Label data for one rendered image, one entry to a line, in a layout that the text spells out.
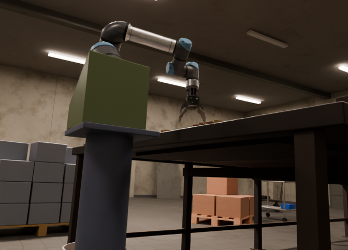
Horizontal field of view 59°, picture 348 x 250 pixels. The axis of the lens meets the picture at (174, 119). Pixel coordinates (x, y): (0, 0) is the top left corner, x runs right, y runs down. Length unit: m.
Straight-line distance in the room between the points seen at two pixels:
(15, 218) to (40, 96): 7.43
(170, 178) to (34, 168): 8.28
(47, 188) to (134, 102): 2.95
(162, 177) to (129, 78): 10.49
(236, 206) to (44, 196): 2.83
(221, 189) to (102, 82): 4.89
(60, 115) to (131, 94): 9.86
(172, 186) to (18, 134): 5.55
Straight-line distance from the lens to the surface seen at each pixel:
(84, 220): 1.09
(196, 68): 1.79
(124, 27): 1.68
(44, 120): 10.85
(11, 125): 10.74
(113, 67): 1.13
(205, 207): 5.30
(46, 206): 3.99
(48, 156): 3.97
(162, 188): 11.50
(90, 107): 1.06
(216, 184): 5.86
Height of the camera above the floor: 0.71
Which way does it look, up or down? 11 degrees up
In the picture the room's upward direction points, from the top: 3 degrees clockwise
